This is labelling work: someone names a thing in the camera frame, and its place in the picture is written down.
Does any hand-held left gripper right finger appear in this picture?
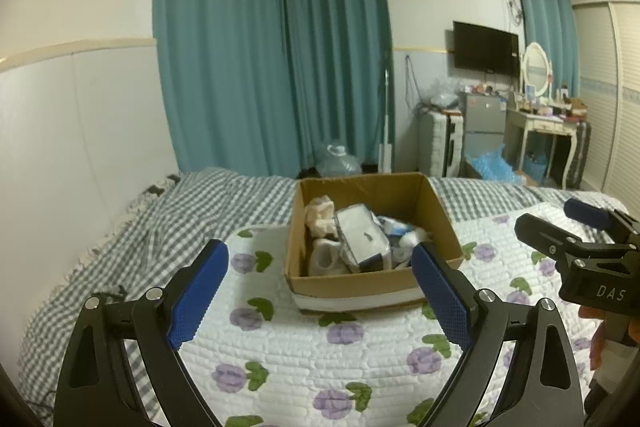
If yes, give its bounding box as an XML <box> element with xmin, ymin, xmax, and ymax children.
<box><xmin>410</xmin><ymin>241</ymin><xmax>585</xmax><ymax>427</ymax></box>

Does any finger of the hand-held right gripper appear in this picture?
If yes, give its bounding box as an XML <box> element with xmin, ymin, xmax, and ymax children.
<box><xmin>514</xmin><ymin>213</ymin><xmax>589</xmax><ymax>260</ymax></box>
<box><xmin>563</xmin><ymin>198</ymin><xmax>640</xmax><ymax>252</ymax></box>

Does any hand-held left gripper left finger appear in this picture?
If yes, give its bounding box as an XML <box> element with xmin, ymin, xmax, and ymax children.
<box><xmin>54</xmin><ymin>238</ymin><xmax>231</xmax><ymax>427</ymax></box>

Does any white cloth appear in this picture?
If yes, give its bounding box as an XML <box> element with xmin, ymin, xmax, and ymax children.
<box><xmin>395</xmin><ymin>227</ymin><xmax>433</xmax><ymax>268</ymax></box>

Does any light blue tissue packet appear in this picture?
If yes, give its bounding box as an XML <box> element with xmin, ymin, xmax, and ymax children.
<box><xmin>377</xmin><ymin>216</ymin><xmax>416</xmax><ymax>250</ymax></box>

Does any brown cardboard box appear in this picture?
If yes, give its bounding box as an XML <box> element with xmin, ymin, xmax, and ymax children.
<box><xmin>283</xmin><ymin>172</ymin><xmax>465</xmax><ymax>315</ymax></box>

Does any cream cloth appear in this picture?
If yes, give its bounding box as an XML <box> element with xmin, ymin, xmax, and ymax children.
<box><xmin>304</xmin><ymin>196</ymin><xmax>337</xmax><ymax>239</ymax></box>

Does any person's right hand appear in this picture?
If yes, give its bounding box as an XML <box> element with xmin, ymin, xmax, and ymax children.
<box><xmin>580</xmin><ymin>304</ymin><xmax>632</xmax><ymax>363</ymax></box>

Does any dark suitcase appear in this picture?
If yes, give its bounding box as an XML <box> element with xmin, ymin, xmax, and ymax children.
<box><xmin>567</xmin><ymin>121</ymin><xmax>592</xmax><ymax>188</ymax></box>

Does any blue basket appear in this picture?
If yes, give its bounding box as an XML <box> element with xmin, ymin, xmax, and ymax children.
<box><xmin>522</xmin><ymin>154</ymin><xmax>548</xmax><ymax>180</ymax></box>

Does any blue bubble wrap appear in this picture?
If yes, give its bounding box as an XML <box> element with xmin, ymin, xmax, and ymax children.
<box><xmin>470</xmin><ymin>144</ymin><xmax>526</xmax><ymax>185</ymax></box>

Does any grey checked bed sheet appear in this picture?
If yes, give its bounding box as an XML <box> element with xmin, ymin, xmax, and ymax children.
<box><xmin>17</xmin><ymin>167</ymin><xmax>631</xmax><ymax>408</ymax></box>

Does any white dressing table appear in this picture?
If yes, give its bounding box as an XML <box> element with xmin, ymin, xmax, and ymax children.
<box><xmin>502</xmin><ymin>99</ymin><xmax>581</xmax><ymax>188</ymax></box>

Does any white wardrobe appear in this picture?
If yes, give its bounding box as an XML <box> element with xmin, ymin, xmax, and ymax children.
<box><xmin>572</xmin><ymin>0</ymin><xmax>640</xmax><ymax>208</ymax></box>

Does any group of cosmetics bottles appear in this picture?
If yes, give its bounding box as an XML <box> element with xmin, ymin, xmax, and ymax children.
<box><xmin>510</xmin><ymin>87</ymin><xmax>588</xmax><ymax>118</ymax></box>

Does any brown patterned cloth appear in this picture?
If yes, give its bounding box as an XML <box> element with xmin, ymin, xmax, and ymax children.
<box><xmin>142</xmin><ymin>174</ymin><xmax>181</xmax><ymax>196</ymax></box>

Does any grey mini fridge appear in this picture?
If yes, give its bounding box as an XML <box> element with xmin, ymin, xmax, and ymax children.
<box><xmin>459</xmin><ymin>91</ymin><xmax>508</xmax><ymax>158</ymax></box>

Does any white floral quilt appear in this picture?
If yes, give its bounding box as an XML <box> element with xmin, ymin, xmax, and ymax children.
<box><xmin>170</xmin><ymin>202</ymin><xmax>626</xmax><ymax>427</ymax></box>

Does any white suitcase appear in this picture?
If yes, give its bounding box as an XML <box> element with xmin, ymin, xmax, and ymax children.
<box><xmin>417</xmin><ymin>108</ymin><xmax>466</xmax><ymax>178</ymax></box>

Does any white oval mirror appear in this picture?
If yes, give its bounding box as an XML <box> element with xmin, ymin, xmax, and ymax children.
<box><xmin>519</xmin><ymin>42</ymin><xmax>553</xmax><ymax>100</ymax></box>

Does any white mop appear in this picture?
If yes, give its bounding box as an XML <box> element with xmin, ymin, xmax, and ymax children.
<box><xmin>377</xmin><ymin>52</ymin><xmax>396</xmax><ymax>172</ymax></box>

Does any clear plastic bag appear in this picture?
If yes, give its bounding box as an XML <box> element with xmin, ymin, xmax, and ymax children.
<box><xmin>420</xmin><ymin>77</ymin><xmax>461</xmax><ymax>110</ymax></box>

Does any clear water jug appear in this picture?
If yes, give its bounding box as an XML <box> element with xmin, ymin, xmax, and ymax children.
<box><xmin>316</xmin><ymin>139</ymin><xmax>362</xmax><ymax>178</ymax></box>

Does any teal curtain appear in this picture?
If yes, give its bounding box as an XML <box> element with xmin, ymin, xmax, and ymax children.
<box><xmin>510</xmin><ymin>0</ymin><xmax>581</xmax><ymax>100</ymax></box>
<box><xmin>152</xmin><ymin>0</ymin><xmax>301</xmax><ymax>178</ymax></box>
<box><xmin>275</xmin><ymin>0</ymin><xmax>396</xmax><ymax>172</ymax></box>

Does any black wall television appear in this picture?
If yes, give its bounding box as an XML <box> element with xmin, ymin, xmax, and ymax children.
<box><xmin>452</xmin><ymin>21</ymin><xmax>520</xmax><ymax>78</ymax></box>

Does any black wall cable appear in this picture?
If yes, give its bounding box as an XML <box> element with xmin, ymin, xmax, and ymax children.
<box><xmin>405</xmin><ymin>54</ymin><xmax>421</xmax><ymax>108</ymax></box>

